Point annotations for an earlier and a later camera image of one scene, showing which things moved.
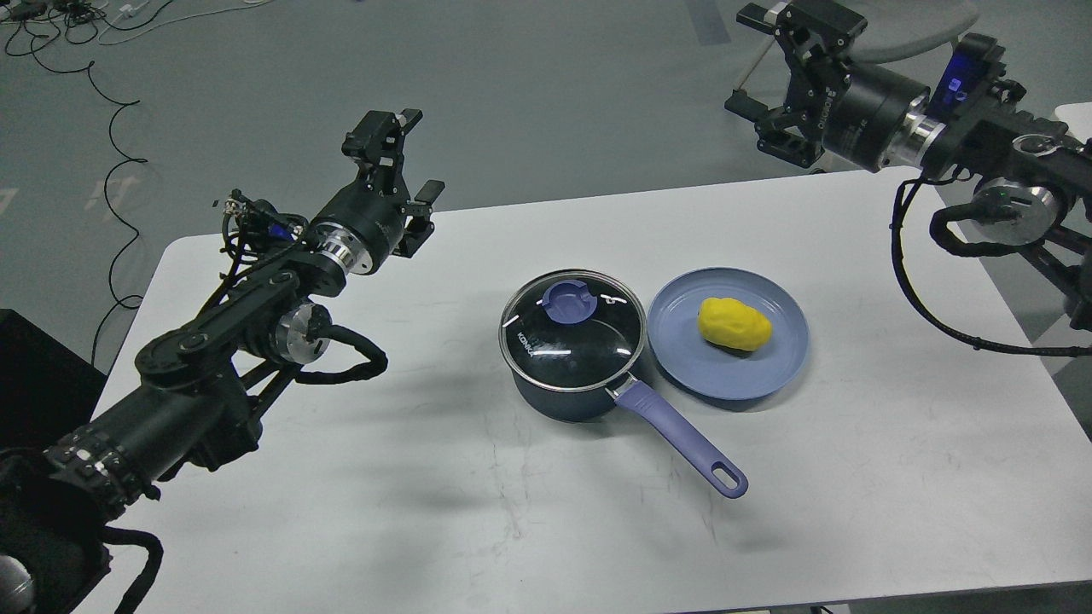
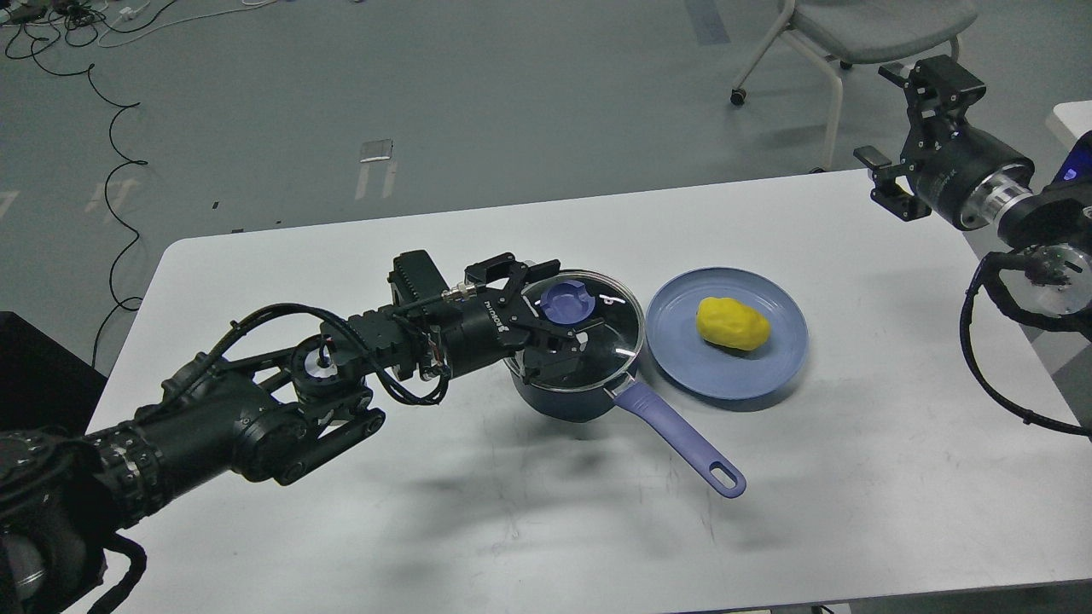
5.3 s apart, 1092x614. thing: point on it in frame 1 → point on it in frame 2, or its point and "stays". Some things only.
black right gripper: [862, 113] → [963, 173]
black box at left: [45, 391] stays
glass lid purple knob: [569, 301] stays
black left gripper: [359, 229] → [482, 329]
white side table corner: [1078, 118] stays
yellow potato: [730, 322] stays
